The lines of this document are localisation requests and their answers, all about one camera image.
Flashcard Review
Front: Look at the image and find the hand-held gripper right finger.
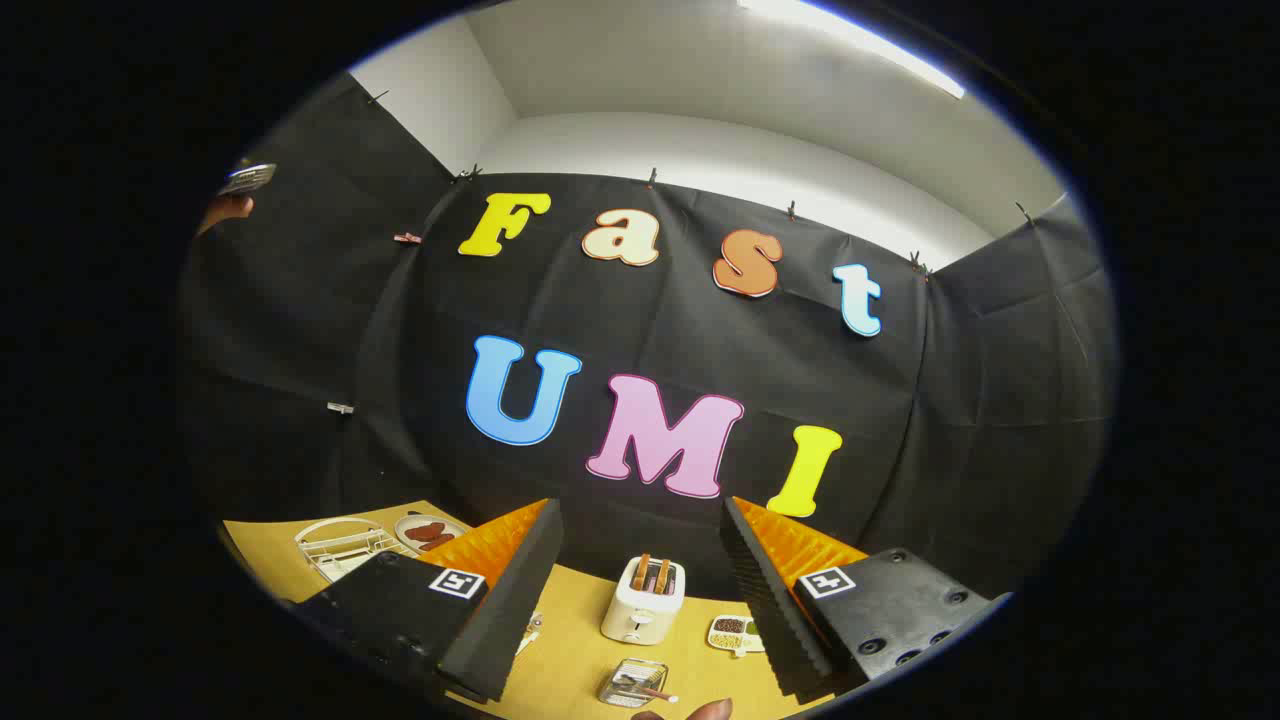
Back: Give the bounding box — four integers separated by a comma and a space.
719, 495, 1014, 703

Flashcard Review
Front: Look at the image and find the white wire dish rack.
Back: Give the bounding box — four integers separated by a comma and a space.
294, 516, 403, 584

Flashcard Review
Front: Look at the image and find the metal wire basket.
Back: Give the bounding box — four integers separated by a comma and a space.
597, 657, 670, 710

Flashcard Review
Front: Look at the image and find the small plate with sausages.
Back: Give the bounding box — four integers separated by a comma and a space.
394, 513, 470, 555

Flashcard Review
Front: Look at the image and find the white toaster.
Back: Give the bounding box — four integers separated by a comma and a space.
600, 556, 688, 647

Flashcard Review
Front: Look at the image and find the black backdrop cloth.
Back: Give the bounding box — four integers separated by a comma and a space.
180, 70, 1119, 603

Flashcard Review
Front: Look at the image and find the grey handheld device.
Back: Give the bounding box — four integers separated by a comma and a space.
217, 162, 279, 198

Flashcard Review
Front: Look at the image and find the white divided bean dish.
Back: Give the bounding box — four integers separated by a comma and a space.
707, 614, 767, 659

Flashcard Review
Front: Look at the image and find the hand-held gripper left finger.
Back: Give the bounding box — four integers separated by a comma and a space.
288, 497, 565, 704

